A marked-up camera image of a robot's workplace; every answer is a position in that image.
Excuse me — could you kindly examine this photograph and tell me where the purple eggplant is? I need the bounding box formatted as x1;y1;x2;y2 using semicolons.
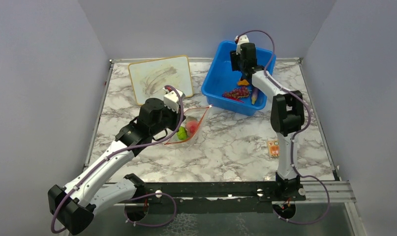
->
251;87;259;105

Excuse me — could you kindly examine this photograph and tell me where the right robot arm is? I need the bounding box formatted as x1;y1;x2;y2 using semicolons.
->
230;42;305;200

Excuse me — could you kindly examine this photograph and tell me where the pink peach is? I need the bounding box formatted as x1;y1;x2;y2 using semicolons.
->
185;121;199;136

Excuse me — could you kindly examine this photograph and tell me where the red chili pepper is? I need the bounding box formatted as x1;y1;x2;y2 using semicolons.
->
231;98;244;103

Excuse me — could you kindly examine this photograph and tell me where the small whiteboard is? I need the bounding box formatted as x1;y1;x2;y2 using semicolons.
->
127;55;194;105

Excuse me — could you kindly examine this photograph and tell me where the orange snack packet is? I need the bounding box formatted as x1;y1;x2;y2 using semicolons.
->
267;140;279;158

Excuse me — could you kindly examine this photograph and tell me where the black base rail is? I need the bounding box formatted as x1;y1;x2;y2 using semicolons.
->
123;181;306;215

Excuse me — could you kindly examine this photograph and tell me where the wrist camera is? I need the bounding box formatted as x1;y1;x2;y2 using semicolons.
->
163;88;185;113
234;34;249;55

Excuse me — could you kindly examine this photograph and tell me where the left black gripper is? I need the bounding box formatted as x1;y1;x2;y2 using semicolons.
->
151;102;186;136

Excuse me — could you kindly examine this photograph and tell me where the clear zip top bag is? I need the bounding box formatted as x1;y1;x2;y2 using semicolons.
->
165;105;213;147

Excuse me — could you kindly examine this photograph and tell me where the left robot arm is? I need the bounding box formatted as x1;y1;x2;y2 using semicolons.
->
48;94;185;235

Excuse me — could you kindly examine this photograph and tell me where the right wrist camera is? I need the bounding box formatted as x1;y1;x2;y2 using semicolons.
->
234;34;249;55

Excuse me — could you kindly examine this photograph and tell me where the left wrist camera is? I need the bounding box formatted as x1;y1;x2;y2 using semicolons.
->
163;88;185;113

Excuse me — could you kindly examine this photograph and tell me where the green lime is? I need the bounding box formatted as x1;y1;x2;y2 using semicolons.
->
177;126;188;141

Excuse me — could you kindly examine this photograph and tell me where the orange food piece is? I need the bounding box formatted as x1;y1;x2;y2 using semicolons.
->
237;79;250;86

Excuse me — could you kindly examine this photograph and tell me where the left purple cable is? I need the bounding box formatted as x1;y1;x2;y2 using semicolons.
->
50;85;185;234

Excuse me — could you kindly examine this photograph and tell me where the blue plastic bin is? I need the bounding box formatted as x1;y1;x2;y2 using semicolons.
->
201;41;276;116

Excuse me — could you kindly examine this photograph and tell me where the red grape bunch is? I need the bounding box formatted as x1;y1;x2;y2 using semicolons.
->
222;86;251;100

